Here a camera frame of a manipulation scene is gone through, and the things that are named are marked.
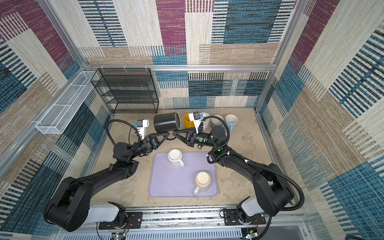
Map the white faceted ceramic mug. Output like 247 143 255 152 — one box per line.
200 112 211 130

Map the black ceramic mug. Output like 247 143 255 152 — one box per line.
154 112 181 133

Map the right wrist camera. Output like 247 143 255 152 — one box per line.
188 112 204 134

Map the white wire wall basket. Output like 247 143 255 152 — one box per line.
36 71 95 135

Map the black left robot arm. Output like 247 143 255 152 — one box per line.
43 130 170 232

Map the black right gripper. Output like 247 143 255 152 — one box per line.
173 127 216 148

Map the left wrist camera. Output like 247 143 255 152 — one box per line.
134 120 150 140

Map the cream upside-down mug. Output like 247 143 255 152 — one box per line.
194 171 212 196

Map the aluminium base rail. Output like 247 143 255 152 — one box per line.
52 205 317 240

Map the yellow ceramic mug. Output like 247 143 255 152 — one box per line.
184 113 195 129

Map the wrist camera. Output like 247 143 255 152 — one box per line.
188 112 204 134
134 120 150 140

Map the white upside-down mug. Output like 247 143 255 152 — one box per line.
168 149 185 167

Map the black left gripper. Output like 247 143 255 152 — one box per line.
128 134 167 162

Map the lavender silicone mat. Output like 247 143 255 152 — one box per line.
149 152 219 197

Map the light blue ceramic mug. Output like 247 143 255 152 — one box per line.
225 114 238 132

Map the lavender ceramic mug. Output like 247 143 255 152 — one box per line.
211 115 224 128

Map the black mesh wire shelf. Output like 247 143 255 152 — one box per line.
91 68 159 114

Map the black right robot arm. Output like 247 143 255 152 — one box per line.
173 117 305 224

